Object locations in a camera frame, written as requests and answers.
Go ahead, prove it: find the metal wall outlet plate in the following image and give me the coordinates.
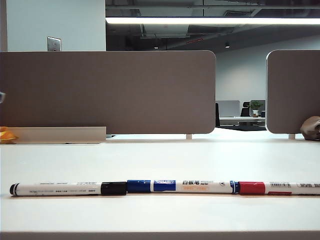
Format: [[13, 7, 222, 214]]
[[46, 36, 62, 52]]

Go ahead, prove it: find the blue capped white marker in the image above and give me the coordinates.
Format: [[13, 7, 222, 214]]
[[126, 179, 240, 195]]

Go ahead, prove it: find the red capped white marker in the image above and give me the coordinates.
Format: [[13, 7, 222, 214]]
[[237, 181, 320, 197]]

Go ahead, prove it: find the long ceiling light strip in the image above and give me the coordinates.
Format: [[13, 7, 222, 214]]
[[104, 16, 320, 26]]

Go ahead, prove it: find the white background desk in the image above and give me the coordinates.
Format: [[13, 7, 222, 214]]
[[219, 115, 266, 126]]

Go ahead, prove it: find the white desk ledge box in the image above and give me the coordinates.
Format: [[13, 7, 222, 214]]
[[0, 125, 107, 145]]

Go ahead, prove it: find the orange yellow object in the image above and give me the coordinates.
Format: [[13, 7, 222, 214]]
[[0, 125, 20, 144]]

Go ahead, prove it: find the black capped white marker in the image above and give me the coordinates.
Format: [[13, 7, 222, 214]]
[[9, 181, 129, 198]]

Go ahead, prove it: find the grey background partition panel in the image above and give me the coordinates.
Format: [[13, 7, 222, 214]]
[[215, 99, 241, 118]]

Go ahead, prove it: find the black office chair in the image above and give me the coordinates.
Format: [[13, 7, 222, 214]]
[[240, 100, 251, 117]]

